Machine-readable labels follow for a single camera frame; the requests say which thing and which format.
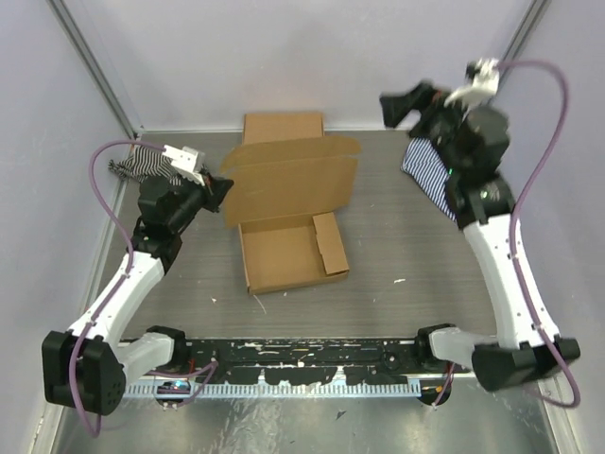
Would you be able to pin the folded brown cardboard box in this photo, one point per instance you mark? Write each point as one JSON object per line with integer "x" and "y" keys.
{"x": 271, "y": 127}

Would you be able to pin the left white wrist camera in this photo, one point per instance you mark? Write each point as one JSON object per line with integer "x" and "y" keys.
{"x": 187, "y": 161}

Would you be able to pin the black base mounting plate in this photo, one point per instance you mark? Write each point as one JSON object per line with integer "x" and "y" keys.
{"x": 374, "y": 361}

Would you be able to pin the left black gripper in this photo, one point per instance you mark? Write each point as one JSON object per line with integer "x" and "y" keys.
{"x": 219, "y": 188}

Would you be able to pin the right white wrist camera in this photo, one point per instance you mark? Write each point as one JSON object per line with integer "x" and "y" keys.
{"x": 482, "y": 82}

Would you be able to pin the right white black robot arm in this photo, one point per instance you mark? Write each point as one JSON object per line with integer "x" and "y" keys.
{"x": 470, "y": 143}

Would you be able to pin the blue white striped cloth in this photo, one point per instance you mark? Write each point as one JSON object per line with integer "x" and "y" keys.
{"x": 422, "y": 164}

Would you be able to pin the black white striped cloth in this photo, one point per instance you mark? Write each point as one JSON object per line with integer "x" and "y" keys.
{"x": 144, "y": 163}

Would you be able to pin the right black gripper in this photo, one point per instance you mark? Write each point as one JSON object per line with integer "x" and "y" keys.
{"x": 423, "y": 96}

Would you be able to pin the grey slotted cable duct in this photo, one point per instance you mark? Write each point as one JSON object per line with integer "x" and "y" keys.
{"x": 337, "y": 388}

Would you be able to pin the left aluminium corner post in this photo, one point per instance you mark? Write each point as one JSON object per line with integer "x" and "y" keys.
{"x": 91, "y": 63}

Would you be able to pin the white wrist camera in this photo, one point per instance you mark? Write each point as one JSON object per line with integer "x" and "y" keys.
{"x": 482, "y": 82}
{"x": 187, "y": 161}

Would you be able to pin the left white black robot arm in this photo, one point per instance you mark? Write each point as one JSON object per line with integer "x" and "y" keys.
{"x": 85, "y": 367}

